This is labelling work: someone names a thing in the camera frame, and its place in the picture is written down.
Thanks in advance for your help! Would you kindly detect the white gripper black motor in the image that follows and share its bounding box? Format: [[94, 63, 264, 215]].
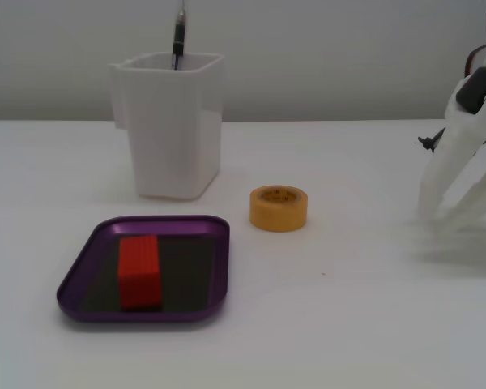
[[420, 52, 486, 233]]

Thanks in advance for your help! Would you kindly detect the red rectangular block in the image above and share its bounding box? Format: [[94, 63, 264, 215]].
[[117, 234, 164, 313]]

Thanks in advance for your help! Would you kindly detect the small black knob plug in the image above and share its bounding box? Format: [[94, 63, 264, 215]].
[[417, 126, 448, 155]]

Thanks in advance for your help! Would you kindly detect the yellow masking tape roll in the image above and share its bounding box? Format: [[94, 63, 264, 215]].
[[249, 184, 309, 233]]

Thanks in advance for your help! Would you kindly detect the purple metal tray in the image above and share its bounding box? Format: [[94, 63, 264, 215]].
[[56, 214, 232, 324]]

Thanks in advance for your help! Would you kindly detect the white plastic pen holder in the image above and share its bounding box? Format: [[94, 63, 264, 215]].
[[107, 51, 225, 202]]

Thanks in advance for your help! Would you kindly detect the black clear ballpoint pen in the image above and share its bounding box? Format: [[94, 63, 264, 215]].
[[170, 0, 188, 71]]

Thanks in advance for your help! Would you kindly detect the red and white wire bundle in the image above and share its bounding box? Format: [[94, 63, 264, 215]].
[[463, 37, 486, 78]]

